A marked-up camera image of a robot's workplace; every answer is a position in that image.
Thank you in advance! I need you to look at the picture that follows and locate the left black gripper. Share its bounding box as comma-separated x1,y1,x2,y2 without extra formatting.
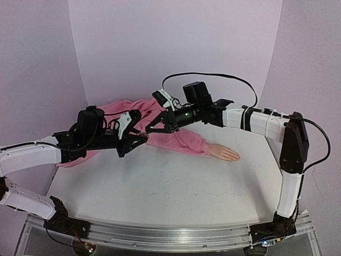
86,129,149,158

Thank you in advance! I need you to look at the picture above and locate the nail polish bottle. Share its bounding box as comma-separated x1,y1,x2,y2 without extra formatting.
139,132,148,138

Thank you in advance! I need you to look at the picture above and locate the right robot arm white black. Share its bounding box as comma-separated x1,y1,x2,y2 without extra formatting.
145,82,309,247

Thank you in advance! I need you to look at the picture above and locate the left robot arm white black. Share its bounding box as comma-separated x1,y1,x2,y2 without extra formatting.
1,106,147,233

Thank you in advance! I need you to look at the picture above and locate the pink sweatshirt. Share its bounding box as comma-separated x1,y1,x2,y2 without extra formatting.
55,98,210,169

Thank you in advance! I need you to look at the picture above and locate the mannequin hand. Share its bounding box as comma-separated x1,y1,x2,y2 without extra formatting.
208,143,240,162

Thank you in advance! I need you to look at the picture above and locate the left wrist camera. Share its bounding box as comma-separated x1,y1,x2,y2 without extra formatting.
118,111,133,140

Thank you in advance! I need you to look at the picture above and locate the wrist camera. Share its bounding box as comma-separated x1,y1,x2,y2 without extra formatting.
152,89,176,111
118,111,133,140

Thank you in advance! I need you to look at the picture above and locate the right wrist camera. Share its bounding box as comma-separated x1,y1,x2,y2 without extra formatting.
152,89,176,111

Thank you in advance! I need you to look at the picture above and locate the right black cable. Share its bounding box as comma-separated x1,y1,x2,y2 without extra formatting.
161,71,258,109

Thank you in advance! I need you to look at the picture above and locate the black cable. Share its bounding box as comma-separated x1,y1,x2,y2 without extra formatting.
161,71,258,109
293,117,331,174

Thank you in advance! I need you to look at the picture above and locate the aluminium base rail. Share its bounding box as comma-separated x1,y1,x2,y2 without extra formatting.
26,213,312,247

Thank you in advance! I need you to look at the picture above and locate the left black cable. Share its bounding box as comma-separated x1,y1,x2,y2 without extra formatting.
293,117,331,174

